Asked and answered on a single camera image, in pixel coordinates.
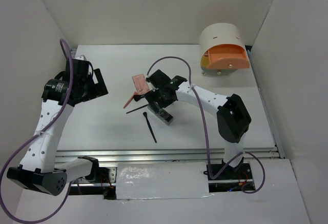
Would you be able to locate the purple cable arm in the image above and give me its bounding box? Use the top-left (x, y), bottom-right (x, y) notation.
top-left (0, 38), bottom-right (75, 221)
top-left (148, 56), bottom-right (267, 194)

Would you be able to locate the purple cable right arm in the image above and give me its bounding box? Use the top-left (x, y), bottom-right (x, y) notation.
top-left (148, 56), bottom-right (267, 194)

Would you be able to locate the pink makeup palette card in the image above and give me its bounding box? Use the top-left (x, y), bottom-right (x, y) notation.
top-left (132, 74), bottom-right (150, 95)

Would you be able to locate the silver black cosmetics box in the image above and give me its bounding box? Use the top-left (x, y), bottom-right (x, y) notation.
top-left (148, 105), bottom-right (174, 126)

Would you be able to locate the white foil covered panel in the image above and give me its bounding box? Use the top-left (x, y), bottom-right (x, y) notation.
top-left (116, 162), bottom-right (210, 200)

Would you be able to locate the orange drawer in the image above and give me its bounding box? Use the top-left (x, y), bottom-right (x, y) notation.
top-left (203, 44), bottom-right (250, 70)

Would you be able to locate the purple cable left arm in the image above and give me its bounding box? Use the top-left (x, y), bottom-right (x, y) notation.
top-left (0, 38), bottom-right (75, 221)

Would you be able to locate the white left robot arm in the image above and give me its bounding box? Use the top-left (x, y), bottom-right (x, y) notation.
top-left (7, 55), bottom-right (108, 196)

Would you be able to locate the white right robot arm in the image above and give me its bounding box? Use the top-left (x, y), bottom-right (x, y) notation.
top-left (145, 70), bottom-right (252, 179)

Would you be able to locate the cream round drawer organizer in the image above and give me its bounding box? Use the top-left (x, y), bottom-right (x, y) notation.
top-left (199, 23), bottom-right (248, 76)

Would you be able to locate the black angled makeup brush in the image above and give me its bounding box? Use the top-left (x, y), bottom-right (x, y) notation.
top-left (143, 112), bottom-right (157, 143)

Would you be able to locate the pink makeup brush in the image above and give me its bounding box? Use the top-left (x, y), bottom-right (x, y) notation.
top-left (123, 92), bottom-right (137, 109)

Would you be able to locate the black fan makeup brush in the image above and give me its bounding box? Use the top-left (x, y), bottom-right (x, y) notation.
top-left (133, 94), bottom-right (145, 102)

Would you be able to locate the thin black eyeliner pencil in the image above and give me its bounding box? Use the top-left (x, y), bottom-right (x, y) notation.
top-left (126, 105), bottom-right (148, 114)

